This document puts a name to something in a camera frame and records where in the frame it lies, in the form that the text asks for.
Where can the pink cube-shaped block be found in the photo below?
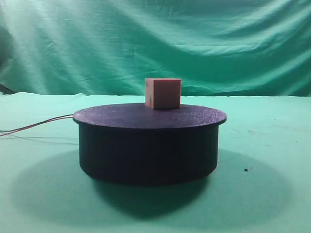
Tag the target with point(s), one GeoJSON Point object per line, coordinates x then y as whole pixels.
{"type": "Point", "coordinates": [163, 93]}

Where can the black round turntable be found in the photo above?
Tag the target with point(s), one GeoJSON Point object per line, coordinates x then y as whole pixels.
{"type": "Point", "coordinates": [133, 144]}

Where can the green backdrop cloth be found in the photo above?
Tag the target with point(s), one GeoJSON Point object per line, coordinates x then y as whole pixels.
{"type": "Point", "coordinates": [109, 47]}

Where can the green table cloth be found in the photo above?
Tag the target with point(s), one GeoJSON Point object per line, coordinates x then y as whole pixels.
{"type": "Point", "coordinates": [262, 183]}

